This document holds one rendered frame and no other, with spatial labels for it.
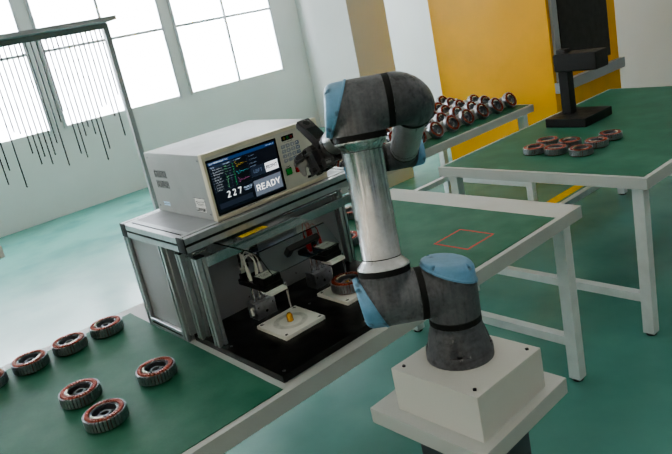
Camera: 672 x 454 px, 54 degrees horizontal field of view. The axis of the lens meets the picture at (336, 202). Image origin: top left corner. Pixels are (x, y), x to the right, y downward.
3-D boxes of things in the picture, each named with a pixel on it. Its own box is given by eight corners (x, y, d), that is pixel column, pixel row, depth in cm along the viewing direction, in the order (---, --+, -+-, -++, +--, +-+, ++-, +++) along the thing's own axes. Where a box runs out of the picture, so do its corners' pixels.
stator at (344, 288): (373, 284, 214) (370, 273, 213) (347, 298, 207) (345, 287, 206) (349, 278, 222) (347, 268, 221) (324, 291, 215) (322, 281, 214)
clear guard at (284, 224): (340, 243, 190) (335, 223, 188) (273, 276, 175) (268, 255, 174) (273, 230, 214) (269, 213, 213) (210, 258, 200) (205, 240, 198)
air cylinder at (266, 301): (278, 310, 212) (274, 295, 210) (259, 320, 207) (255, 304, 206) (269, 307, 215) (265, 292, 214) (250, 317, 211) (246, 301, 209)
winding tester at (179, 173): (328, 177, 222) (315, 117, 216) (218, 222, 196) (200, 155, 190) (261, 171, 251) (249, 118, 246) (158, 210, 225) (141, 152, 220)
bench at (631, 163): (796, 203, 398) (795, 79, 378) (659, 342, 288) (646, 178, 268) (618, 190, 482) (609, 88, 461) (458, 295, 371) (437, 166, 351)
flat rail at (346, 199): (357, 199, 227) (355, 191, 226) (201, 269, 190) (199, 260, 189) (355, 199, 227) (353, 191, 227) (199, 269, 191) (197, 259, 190)
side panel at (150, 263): (196, 338, 209) (169, 243, 201) (188, 342, 208) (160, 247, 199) (157, 319, 231) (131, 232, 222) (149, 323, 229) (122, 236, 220)
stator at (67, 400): (99, 383, 193) (95, 372, 192) (105, 399, 183) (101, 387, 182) (59, 399, 189) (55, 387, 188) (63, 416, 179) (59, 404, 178)
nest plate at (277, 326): (325, 318, 199) (324, 315, 199) (286, 341, 190) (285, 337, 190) (295, 308, 210) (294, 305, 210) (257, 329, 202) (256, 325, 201)
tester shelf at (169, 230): (359, 180, 227) (357, 167, 226) (186, 254, 187) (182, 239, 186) (283, 174, 261) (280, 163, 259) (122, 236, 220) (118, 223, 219)
